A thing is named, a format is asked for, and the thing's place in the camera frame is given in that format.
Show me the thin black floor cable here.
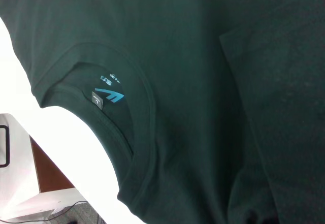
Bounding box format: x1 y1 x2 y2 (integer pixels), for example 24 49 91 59
38 200 88 222

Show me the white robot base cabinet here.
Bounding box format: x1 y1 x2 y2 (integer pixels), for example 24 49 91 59
0 112 77 221

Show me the black FREE print t-shirt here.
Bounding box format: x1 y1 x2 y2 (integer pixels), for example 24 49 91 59
0 0 325 224

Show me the brown wooden panel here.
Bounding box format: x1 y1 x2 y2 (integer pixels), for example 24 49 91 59
29 135 75 195

